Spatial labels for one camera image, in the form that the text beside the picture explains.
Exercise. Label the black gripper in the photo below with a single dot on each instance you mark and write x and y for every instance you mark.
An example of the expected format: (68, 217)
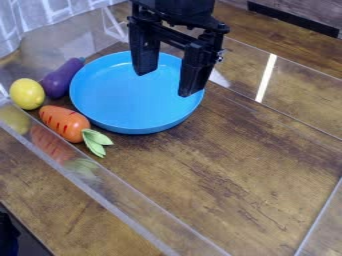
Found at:
(182, 23)

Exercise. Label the blue round plate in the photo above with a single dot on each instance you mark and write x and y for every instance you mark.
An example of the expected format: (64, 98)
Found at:
(128, 103)

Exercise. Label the orange toy carrot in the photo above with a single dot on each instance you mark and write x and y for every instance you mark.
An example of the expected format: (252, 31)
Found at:
(73, 126)

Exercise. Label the purple toy eggplant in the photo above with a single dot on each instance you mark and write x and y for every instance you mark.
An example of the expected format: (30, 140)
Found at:
(57, 81)

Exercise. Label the yellow toy lemon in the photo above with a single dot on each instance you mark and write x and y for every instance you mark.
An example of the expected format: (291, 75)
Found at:
(28, 93)

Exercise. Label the clear acrylic front barrier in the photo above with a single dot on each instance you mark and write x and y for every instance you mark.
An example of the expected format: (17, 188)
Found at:
(170, 234)

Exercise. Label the clear acrylic corner bracket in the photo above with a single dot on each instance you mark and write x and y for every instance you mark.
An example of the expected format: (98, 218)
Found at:
(114, 28)

